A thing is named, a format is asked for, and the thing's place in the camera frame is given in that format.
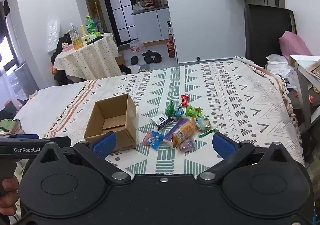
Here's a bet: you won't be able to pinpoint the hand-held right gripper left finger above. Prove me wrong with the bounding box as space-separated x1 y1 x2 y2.
37 131 132 182

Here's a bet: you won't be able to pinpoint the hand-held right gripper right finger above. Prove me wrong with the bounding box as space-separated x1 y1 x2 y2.
196 132 302 182

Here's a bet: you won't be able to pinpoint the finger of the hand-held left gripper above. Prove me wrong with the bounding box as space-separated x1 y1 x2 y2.
9 134 40 140

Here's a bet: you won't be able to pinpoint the green stick candy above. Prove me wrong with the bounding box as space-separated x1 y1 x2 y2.
198 128 217 139

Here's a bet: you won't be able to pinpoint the brown cardboard box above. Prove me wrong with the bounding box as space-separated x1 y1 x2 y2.
84 93 137 153

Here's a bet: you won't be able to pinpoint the clear biscuit packet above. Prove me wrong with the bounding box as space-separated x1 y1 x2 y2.
195 115 212 133

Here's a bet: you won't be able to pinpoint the small purple snack packet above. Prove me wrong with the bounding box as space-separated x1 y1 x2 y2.
178 139 197 154

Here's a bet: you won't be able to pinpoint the orange cracker packet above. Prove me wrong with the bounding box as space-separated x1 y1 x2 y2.
172 118 198 149

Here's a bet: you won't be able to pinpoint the red orange snack packet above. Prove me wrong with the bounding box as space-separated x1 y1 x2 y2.
142 131 154 146

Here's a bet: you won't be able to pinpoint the bright green snack packet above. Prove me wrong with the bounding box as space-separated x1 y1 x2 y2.
185 105 202 118

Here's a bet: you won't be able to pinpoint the blue wafer packet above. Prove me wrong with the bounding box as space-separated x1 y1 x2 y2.
147 131 165 150

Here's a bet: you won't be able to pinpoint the purple bread packet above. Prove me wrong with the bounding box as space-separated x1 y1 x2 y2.
162 118 192 148

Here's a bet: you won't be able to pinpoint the small blue snack packet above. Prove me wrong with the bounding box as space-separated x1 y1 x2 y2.
174 105 185 119

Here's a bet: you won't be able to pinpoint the black and white snack packet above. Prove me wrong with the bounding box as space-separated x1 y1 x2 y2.
151 113 175 131

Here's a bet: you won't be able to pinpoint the dark green snack packet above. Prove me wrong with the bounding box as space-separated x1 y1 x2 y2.
165 101 177 117

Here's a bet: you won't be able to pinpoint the person's left hand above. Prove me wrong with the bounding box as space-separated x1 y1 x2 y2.
0 177 20 216

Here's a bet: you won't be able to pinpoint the white bed sheet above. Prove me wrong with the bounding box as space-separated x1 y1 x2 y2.
12 81 87 137

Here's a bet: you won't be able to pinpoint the grey trash bin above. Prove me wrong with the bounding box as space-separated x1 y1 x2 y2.
13 62 40 100

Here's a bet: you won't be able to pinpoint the small cardboard carton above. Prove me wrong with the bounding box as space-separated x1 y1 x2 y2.
115 52 126 66

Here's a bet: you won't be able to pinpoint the round table with dotted tablecloth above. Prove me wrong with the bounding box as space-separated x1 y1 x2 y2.
52 32 119 81

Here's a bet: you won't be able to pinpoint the white crumpled clothes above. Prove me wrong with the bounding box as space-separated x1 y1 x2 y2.
264 54 293 83

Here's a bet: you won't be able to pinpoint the pack of water bottles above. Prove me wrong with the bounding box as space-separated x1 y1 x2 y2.
129 39 145 52

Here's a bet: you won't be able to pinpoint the clear plastic bag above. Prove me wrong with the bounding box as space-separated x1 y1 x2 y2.
47 20 60 53

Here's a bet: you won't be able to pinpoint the white side table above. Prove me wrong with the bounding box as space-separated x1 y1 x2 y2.
287 55 320 133

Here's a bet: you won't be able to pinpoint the clear bottle with yellow liquid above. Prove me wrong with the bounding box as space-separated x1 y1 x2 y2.
68 23 84 50

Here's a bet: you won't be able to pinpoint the green soda bottle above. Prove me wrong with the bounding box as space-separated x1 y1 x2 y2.
85 15 96 34

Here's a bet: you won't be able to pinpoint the pink pillow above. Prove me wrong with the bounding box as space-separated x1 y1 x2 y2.
279 31 313 61

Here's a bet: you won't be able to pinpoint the white kitchen cabinet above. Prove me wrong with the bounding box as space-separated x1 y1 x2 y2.
132 8 171 43

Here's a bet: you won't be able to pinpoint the black framed glass door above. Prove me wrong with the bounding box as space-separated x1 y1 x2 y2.
99 0 138 46

